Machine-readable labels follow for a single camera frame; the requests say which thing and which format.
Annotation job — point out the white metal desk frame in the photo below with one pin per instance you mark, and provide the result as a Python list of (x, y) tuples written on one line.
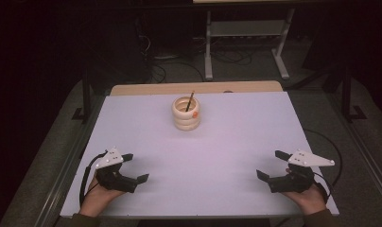
[(242, 28)]

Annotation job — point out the black metal stand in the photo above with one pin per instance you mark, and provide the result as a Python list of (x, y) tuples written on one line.
[(347, 94), (86, 97)]

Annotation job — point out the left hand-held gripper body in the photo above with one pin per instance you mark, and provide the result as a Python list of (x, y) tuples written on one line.
[(113, 178)]

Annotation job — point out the dark pencil with orange end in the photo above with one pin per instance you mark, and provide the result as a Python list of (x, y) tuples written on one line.
[(189, 101)]

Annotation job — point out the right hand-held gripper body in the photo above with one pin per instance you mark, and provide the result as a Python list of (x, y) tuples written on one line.
[(290, 183)]

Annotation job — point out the person's right hand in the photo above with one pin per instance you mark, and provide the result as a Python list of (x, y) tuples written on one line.
[(307, 198)]

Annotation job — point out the white power strip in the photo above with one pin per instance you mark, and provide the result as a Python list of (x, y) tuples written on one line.
[(165, 57)]

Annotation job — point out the beige ringed pen holder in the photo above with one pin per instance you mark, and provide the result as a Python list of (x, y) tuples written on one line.
[(186, 119)]

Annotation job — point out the person's left hand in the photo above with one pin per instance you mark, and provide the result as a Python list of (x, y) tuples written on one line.
[(97, 195)]

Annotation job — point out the grey metal rail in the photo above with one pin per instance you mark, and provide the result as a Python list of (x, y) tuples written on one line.
[(69, 157), (362, 148)]

